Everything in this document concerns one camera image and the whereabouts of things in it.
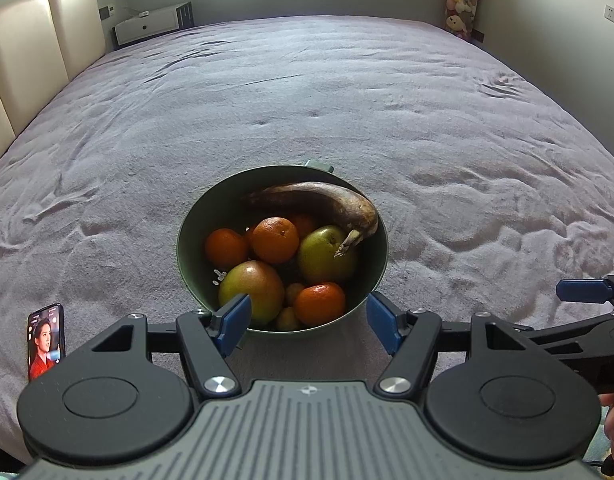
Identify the overripe brown banana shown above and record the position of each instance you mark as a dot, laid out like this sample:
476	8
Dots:
312	197

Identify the small black box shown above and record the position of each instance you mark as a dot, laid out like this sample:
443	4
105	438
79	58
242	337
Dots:
478	36

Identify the dark wall switch panel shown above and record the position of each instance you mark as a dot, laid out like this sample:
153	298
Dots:
108	12

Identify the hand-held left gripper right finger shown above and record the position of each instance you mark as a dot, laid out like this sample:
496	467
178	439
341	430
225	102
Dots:
384	320

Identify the cream padded headboard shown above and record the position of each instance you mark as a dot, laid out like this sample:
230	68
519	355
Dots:
32	55

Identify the black slotted rack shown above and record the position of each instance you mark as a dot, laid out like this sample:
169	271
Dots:
185	15

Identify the green plastic colander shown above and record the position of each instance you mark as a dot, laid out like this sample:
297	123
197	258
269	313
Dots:
204	217

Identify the white nightstand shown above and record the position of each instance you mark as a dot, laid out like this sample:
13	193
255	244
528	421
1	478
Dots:
147	25

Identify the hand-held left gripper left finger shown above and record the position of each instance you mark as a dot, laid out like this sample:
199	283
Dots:
234	320

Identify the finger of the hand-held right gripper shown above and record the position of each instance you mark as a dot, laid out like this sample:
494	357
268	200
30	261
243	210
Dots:
582	332
584	291

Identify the black smartphone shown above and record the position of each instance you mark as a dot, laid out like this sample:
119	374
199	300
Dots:
46	345

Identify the yellow-green apple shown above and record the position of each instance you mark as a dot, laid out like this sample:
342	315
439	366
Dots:
252	285
322	260

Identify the orange tangerine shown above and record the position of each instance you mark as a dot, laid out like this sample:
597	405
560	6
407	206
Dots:
305	224
275	240
319	305
226	248

